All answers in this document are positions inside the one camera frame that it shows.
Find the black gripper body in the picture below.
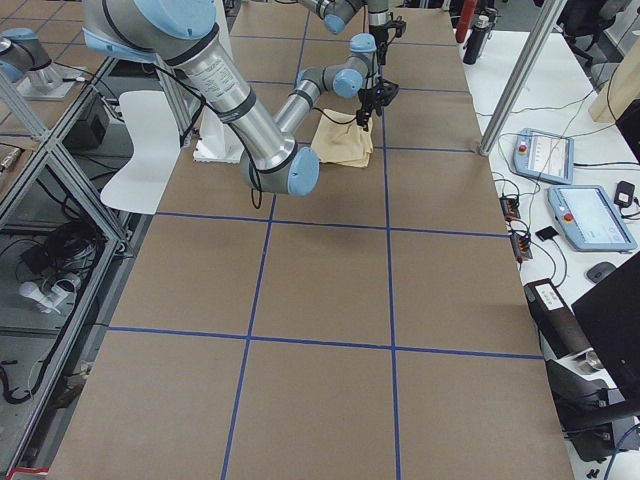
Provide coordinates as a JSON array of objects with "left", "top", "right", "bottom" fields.
[
  {"left": 369, "top": 21, "right": 389, "bottom": 50},
  {"left": 359, "top": 86, "right": 384, "bottom": 113}
]

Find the cream long sleeve shirt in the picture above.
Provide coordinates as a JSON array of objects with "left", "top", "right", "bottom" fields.
[{"left": 311, "top": 109, "right": 373, "bottom": 168}]

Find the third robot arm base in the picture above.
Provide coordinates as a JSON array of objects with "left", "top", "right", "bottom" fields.
[{"left": 1, "top": 27, "right": 76, "bottom": 101}]

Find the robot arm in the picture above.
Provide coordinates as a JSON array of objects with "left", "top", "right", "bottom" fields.
[
  {"left": 83, "top": 0, "right": 391, "bottom": 196},
  {"left": 299, "top": 0, "right": 393, "bottom": 65}
]

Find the red fire extinguisher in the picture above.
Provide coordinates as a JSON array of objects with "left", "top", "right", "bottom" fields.
[{"left": 455, "top": 0, "right": 477, "bottom": 44}]

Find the black water bottle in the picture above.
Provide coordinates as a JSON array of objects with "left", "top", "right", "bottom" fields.
[{"left": 463, "top": 14, "right": 491, "bottom": 65}]

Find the red circuit board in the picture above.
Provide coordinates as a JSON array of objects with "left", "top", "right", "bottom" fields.
[
  {"left": 510, "top": 230, "right": 533, "bottom": 264},
  {"left": 499, "top": 196, "right": 521, "bottom": 221}
]

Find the upper teach pendant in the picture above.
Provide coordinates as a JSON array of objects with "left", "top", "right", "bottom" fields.
[{"left": 512, "top": 128, "right": 574, "bottom": 185}]

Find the teach pendant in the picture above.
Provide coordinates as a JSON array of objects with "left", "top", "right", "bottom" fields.
[
  {"left": 512, "top": 128, "right": 574, "bottom": 185},
  {"left": 547, "top": 185, "right": 637, "bottom": 252}
]

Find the black square pad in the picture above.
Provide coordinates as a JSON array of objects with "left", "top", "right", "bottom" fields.
[{"left": 535, "top": 226, "right": 559, "bottom": 241}]

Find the white plastic chair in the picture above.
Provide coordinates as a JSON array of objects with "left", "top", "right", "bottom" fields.
[{"left": 100, "top": 90, "right": 181, "bottom": 215}]

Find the wooden board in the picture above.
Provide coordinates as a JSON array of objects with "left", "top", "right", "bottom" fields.
[{"left": 589, "top": 39, "right": 639, "bottom": 123}]

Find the lower teach pendant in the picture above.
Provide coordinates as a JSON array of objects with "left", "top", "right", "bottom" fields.
[{"left": 547, "top": 185, "right": 637, "bottom": 252}]

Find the black power adapter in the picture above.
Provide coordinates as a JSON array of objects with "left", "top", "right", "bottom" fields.
[{"left": 614, "top": 181, "right": 635, "bottom": 208}]

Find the black computer mouse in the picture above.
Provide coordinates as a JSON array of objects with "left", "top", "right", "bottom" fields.
[{"left": 586, "top": 261, "right": 616, "bottom": 284}]

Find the black labelled box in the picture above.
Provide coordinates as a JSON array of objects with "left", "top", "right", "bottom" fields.
[{"left": 523, "top": 279, "right": 591, "bottom": 358}]

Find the black monitor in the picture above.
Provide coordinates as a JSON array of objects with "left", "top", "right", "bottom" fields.
[{"left": 572, "top": 255, "right": 639, "bottom": 399}]

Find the metal cup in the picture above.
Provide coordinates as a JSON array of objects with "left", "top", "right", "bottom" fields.
[{"left": 578, "top": 349, "right": 604, "bottom": 374}]

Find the white power strip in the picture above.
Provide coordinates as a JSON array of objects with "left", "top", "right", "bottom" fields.
[{"left": 19, "top": 281, "right": 70, "bottom": 314}]

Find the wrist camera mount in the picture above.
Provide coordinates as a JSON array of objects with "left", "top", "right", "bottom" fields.
[
  {"left": 387, "top": 15, "right": 406, "bottom": 39},
  {"left": 375, "top": 79, "right": 399, "bottom": 116}
]

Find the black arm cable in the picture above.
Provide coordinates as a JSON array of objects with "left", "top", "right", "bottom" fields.
[{"left": 249, "top": 74, "right": 381, "bottom": 209}]

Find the white camera pedestal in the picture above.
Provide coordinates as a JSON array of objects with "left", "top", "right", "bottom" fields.
[{"left": 194, "top": 0, "right": 243, "bottom": 164}]

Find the aluminium frame post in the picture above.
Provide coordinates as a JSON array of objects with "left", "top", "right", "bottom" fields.
[{"left": 478, "top": 0, "right": 567, "bottom": 157}]

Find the black box under frame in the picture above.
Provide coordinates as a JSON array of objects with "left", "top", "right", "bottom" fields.
[{"left": 63, "top": 99, "right": 109, "bottom": 150}]

